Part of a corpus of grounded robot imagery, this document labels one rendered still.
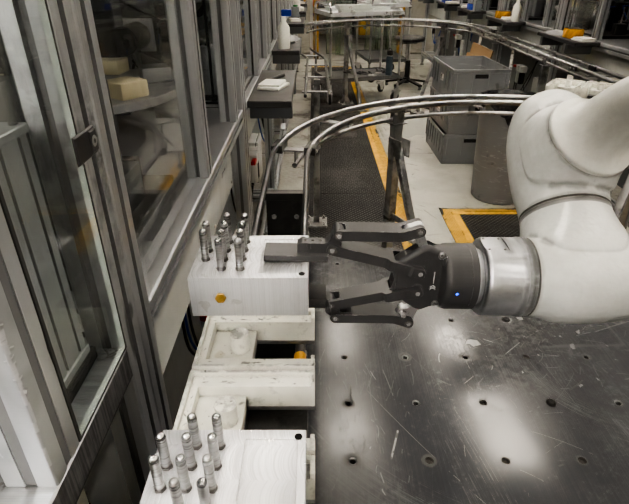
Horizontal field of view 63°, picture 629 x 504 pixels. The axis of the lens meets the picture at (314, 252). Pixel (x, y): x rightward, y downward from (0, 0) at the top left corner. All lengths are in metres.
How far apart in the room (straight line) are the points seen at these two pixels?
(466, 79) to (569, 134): 3.18
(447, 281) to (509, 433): 0.35
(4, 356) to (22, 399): 0.04
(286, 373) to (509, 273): 0.26
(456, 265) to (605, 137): 0.20
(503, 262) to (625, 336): 0.58
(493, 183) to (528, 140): 2.60
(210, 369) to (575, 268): 0.41
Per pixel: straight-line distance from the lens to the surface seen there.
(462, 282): 0.57
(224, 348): 0.66
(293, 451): 0.46
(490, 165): 3.23
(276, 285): 0.53
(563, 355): 1.02
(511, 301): 0.59
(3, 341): 0.41
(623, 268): 0.62
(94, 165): 0.54
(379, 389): 0.87
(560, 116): 0.65
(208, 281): 0.54
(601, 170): 0.64
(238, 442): 0.47
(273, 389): 0.58
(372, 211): 3.03
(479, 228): 2.96
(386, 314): 0.61
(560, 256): 0.60
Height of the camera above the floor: 1.28
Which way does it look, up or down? 29 degrees down
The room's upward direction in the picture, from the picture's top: straight up
